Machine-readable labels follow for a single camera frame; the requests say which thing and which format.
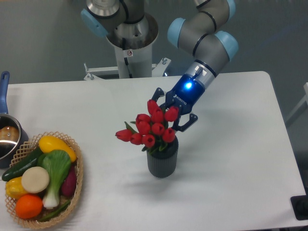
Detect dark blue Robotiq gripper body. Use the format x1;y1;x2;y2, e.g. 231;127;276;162
165;74;205;115

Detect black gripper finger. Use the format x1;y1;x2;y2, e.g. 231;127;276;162
152;87;171;111
172;113;198;132

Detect red tulip bouquet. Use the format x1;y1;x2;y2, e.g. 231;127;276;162
115;100;179;155

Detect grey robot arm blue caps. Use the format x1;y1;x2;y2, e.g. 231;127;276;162
81;0;239;132

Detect dark grey ribbed vase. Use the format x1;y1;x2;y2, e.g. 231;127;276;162
146;137;179;178

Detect green bok choy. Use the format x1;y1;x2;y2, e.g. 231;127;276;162
38;150;71;209

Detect yellow squash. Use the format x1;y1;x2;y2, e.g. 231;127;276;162
38;135;77;163

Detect purple sweet potato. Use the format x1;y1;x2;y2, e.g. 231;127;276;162
61;166;77;197

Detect black device at table edge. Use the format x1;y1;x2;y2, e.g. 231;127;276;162
290;195;308;220

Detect woven wicker basket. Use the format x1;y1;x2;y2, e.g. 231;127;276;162
2;132;83;230

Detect beige round disc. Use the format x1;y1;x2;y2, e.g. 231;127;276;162
21;167;50;193

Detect green chili pepper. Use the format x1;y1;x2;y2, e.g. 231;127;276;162
38;200;71;222

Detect dark green cucumber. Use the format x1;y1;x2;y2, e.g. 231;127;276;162
1;147;43;181

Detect orange fruit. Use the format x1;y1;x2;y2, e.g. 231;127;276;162
15;194;43;219

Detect yellow bell pepper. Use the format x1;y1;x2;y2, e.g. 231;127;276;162
5;177;29;199

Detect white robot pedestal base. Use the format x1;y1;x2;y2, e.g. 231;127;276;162
81;10;171;78

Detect blue handled saucepan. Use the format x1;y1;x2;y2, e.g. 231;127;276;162
0;71;28;169

